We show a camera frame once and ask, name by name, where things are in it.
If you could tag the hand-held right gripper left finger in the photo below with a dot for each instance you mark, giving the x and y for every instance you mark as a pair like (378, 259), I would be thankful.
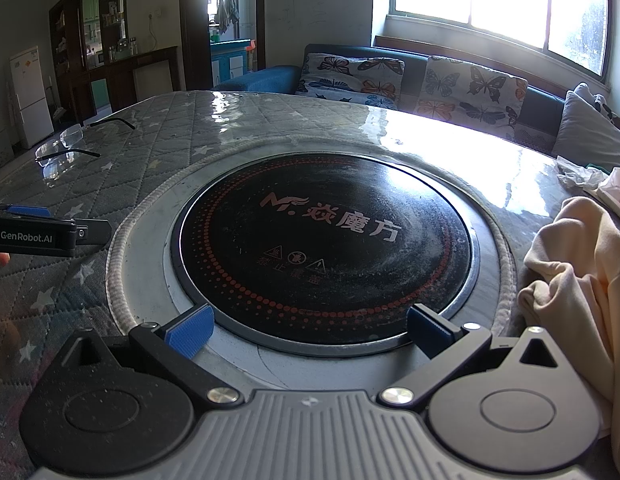
(189, 331)

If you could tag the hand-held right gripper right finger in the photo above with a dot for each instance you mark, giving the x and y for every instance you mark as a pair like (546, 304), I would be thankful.
(430, 331)

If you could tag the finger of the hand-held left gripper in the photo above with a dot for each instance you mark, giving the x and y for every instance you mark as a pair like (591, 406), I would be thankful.
(93, 232)
(29, 211)

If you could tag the cream garment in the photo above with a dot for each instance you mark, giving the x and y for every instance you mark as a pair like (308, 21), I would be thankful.
(580, 270)

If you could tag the rimless eyeglasses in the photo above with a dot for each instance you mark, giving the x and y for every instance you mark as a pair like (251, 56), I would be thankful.
(64, 147)

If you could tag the grey star quilted table cover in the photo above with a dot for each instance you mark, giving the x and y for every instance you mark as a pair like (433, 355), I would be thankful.
(139, 160)

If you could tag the white refrigerator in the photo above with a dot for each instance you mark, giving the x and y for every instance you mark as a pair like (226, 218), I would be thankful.
(32, 95)

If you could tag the round black induction cooktop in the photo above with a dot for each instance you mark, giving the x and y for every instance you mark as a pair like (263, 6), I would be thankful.
(315, 260)

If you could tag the white framed panel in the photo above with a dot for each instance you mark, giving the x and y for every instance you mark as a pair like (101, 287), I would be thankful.
(152, 80)

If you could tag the dark wooden cabinet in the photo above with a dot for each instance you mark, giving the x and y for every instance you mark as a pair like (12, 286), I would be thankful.
(114, 70)

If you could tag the pink white crumpled cloth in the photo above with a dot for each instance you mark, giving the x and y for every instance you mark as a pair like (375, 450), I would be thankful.
(585, 180)

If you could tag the blue kitchen cabinet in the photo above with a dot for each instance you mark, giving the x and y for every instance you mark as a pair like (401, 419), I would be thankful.
(229, 62)

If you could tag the blue sofa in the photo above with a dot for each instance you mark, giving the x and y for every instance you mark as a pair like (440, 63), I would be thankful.
(270, 77)

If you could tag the butterfly print cushion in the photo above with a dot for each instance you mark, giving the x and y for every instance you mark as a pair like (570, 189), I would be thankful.
(350, 80)
(470, 97)

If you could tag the green bowl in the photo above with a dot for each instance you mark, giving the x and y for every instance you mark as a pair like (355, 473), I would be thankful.
(602, 166)

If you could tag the hanging grey garment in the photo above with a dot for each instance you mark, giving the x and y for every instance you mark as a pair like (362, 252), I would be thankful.
(233, 7)
(221, 17)

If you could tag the grey white patterned pillow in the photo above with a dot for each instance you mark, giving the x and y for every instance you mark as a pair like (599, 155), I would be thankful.
(607, 105)

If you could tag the dark wooden door frame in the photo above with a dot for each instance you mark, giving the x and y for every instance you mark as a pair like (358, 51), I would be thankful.
(194, 25)

